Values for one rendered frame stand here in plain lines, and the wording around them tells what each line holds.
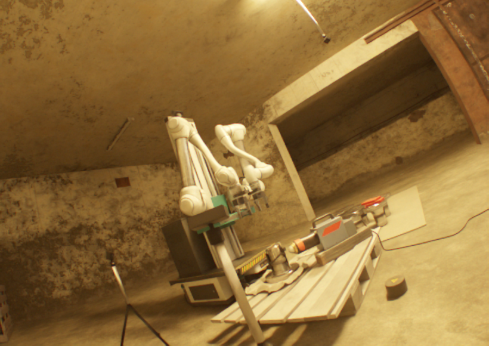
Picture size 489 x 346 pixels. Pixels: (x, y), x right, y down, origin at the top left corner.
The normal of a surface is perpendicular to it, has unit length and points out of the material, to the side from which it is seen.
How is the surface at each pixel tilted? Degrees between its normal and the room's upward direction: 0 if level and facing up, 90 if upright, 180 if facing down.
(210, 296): 90
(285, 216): 90
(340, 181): 90
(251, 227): 90
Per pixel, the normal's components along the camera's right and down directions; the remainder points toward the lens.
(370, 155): -0.60, 0.08
